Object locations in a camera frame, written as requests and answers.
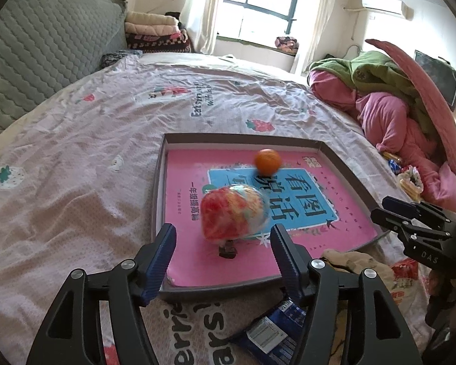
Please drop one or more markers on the dark checked folded blanket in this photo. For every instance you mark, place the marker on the dark checked folded blanket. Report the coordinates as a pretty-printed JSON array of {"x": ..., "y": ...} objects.
[{"x": 155, "y": 42}]

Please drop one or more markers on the white curtain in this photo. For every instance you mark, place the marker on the white curtain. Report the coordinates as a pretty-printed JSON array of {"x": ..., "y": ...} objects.
[
  {"x": 209, "y": 11},
  {"x": 319, "y": 19}
]

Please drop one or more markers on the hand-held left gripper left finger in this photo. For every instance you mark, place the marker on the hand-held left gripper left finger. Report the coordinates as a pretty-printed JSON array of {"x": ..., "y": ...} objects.
[{"x": 159, "y": 264}]

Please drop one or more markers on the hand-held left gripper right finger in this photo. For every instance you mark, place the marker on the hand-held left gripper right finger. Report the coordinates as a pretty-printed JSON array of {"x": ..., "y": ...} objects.
[{"x": 285, "y": 260}]

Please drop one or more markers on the dusty red quilted cushion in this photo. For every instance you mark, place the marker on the dusty red quilted cushion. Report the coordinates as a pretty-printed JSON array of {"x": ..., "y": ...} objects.
[{"x": 421, "y": 83}]

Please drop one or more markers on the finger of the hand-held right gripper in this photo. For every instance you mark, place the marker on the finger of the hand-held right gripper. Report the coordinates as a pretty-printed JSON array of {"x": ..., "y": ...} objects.
[
  {"x": 406, "y": 207},
  {"x": 387, "y": 220}
]

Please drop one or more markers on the dark patterned pillow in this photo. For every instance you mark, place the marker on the dark patterned pillow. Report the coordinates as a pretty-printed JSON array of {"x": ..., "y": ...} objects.
[{"x": 116, "y": 57}]

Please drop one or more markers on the pink strawberry printed bedsheet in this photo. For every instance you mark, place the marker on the pink strawberry printed bedsheet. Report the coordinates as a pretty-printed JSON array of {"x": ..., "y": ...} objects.
[{"x": 79, "y": 159}]

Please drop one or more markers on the dark framed screen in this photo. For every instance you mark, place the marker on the dark framed screen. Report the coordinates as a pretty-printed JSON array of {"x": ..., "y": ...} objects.
[{"x": 439, "y": 76}]

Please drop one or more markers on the red and white snack bag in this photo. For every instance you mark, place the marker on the red and white snack bag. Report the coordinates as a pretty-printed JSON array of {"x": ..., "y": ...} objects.
[{"x": 408, "y": 285}]

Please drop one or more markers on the dark shallow cardboard tray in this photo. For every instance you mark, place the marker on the dark shallow cardboard tray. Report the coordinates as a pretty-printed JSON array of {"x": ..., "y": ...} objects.
[{"x": 160, "y": 213}]

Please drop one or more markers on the pink quilt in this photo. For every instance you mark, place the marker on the pink quilt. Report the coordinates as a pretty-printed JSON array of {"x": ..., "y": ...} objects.
[{"x": 383, "y": 118}]

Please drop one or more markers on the cream and pink folded blankets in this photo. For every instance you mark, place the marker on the cream and pink folded blankets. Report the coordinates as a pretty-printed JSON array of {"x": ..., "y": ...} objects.
[{"x": 148, "y": 22}]

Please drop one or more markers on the floral cloth bundle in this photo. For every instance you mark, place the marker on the floral cloth bundle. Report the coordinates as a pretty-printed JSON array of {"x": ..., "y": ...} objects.
[{"x": 287, "y": 43}]

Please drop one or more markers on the dark framed window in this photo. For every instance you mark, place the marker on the dark framed window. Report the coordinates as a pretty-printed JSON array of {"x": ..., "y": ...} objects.
[{"x": 269, "y": 3}]

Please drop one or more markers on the small blue snack pack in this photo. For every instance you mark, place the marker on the small blue snack pack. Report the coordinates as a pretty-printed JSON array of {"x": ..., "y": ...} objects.
[{"x": 395, "y": 166}]

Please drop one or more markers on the floral pouch with crackers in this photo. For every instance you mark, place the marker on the floral pouch with crackers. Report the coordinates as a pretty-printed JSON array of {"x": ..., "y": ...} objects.
[{"x": 410, "y": 180}]

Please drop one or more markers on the green blanket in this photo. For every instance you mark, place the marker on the green blanket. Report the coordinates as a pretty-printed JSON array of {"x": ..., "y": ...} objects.
[{"x": 380, "y": 72}]

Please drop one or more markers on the yellow snack pack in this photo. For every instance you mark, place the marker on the yellow snack pack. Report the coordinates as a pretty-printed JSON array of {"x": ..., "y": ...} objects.
[{"x": 390, "y": 155}]

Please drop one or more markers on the blue snack packet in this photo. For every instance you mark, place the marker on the blue snack packet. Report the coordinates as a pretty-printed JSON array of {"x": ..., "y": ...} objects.
[{"x": 264, "y": 330}]

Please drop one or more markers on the tangerine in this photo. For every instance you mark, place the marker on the tangerine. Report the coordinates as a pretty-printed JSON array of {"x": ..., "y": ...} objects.
[{"x": 268, "y": 162}]

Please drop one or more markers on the pink and blue book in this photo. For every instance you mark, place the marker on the pink and blue book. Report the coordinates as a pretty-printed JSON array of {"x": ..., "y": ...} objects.
[{"x": 326, "y": 243}]

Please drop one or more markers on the white air conditioner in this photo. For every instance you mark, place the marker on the white air conditioner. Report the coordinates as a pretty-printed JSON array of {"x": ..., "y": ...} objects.
[{"x": 383, "y": 5}]

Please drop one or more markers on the grey quilted headboard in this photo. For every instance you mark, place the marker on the grey quilted headboard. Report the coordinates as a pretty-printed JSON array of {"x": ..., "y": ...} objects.
[{"x": 49, "y": 53}]

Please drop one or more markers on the beige cloth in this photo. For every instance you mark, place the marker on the beige cloth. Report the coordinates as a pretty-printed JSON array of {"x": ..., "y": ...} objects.
[{"x": 345, "y": 261}]

